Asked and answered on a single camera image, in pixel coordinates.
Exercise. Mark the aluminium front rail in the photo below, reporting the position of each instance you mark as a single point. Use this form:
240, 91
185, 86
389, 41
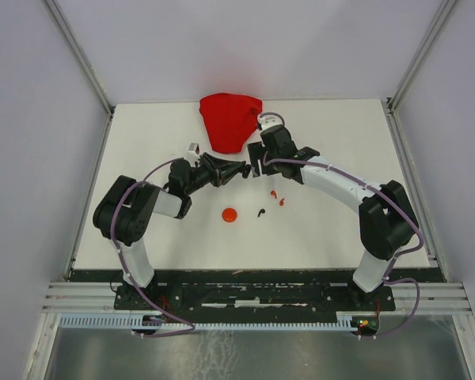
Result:
96, 298

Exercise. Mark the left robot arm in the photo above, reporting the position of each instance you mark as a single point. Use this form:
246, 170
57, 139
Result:
124, 213

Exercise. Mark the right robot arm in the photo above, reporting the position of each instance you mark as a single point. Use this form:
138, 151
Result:
388, 227

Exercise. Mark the black earbud charging case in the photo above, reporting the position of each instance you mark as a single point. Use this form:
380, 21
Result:
246, 171

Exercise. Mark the orange earbud charging case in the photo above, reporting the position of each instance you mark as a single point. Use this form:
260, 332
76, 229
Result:
229, 214

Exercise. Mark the aluminium frame post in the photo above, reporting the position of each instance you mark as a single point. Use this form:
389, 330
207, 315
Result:
435, 29
56, 13

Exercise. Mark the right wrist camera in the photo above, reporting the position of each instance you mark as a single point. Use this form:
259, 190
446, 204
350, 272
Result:
266, 121

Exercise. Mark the left aluminium frame post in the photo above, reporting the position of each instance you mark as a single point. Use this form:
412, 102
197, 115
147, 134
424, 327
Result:
56, 13

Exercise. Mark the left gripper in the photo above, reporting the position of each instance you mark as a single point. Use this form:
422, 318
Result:
222, 171

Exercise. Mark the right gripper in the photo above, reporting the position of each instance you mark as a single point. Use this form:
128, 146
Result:
256, 150

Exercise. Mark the right aluminium frame post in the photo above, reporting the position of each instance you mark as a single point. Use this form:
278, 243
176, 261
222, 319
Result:
435, 29

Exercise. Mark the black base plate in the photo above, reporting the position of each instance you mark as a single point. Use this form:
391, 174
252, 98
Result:
217, 295

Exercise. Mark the red cloth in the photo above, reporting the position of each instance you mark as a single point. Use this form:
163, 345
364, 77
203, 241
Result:
229, 119

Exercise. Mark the white cable duct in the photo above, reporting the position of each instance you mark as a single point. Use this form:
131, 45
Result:
148, 321

